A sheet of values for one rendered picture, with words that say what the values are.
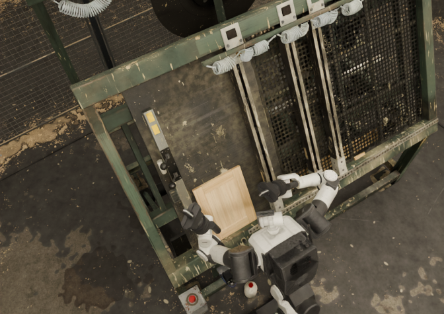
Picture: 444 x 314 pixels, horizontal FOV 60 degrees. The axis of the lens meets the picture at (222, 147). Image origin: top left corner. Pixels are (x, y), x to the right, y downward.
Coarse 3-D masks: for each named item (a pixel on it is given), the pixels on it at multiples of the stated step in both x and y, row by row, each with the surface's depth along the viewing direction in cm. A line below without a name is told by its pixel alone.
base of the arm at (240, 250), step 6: (240, 246) 192; (246, 246) 191; (234, 252) 184; (240, 252) 183; (246, 252) 184; (252, 252) 187; (252, 258) 187; (252, 264) 187; (252, 270) 188; (252, 276) 186; (240, 282) 183
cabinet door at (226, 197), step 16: (224, 176) 224; (240, 176) 229; (208, 192) 223; (224, 192) 228; (240, 192) 233; (208, 208) 226; (224, 208) 232; (240, 208) 237; (224, 224) 235; (240, 224) 241
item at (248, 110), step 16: (224, 32) 187; (240, 32) 191; (224, 48) 198; (240, 64) 200; (240, 80) 207; (240, 96) 207; (256, 112) 214; (256, 128) 218; (256, 144) 220; (256, 160) 231; (272, 176) 232; (272, 208) 246
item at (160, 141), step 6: (150, 108) 192; (144, 114) 190; (156, 120) 194; (150, 126) 193; (162, 132) 197; (156, 138) 197; (162, 138) 198; (156, 144) 200; (162, 144) 199; (162, 156) 201; (180, 180) 210; (180, 186) 212; (180, 192) 213; (186, 192) 214; (180, 198) 214; (186, 198) 216; (186, 204) 217
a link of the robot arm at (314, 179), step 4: (304, 176) 214; (308, 176) 214; (312, 176) 214; (316, 176) 214; (320, 176) 215; (304, 180) 211; (308, 180) 212; (312, 180) 213; (316, 180) 213; (320, 180) 215; (324, 180) 213; (304, 184) 211; (308, 184) 213; (312, 184) 214; (316, 184) 215; (320, 184) 217
